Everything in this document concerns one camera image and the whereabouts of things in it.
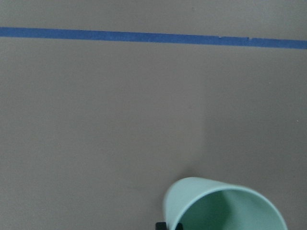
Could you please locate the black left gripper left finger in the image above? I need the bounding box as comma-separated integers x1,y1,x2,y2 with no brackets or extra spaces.
155,222,166,230

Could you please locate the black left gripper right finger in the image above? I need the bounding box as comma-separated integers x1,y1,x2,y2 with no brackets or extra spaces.
175,223,183,230

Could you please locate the mint green cup carried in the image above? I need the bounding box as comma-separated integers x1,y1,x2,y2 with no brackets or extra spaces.
163,177,287,230

